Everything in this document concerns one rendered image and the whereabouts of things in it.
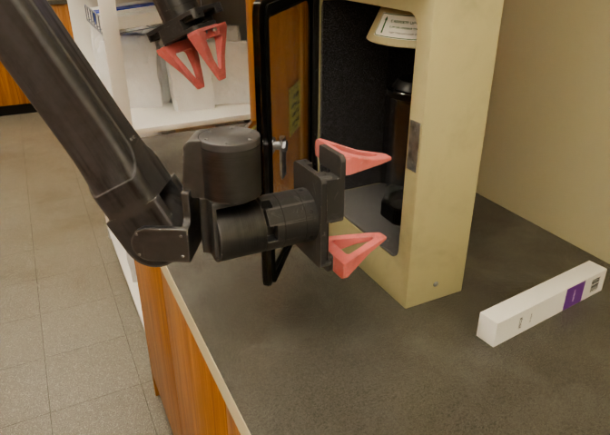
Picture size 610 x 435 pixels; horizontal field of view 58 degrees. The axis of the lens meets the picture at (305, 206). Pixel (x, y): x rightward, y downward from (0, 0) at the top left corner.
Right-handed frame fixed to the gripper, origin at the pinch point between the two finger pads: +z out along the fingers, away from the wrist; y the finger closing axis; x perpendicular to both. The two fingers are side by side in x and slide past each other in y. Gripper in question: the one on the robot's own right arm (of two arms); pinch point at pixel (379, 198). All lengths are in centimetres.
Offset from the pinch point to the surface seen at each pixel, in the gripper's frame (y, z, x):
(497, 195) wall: -24, 55, 35
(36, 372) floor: -116, -51, 142
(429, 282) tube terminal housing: -21.1, 16.7, 9.5
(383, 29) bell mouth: 15.3, 14.0, 21.9
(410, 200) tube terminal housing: -6.6, 12.3, 10.2
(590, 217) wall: -19, 55, 12
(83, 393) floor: -116, -37, 123
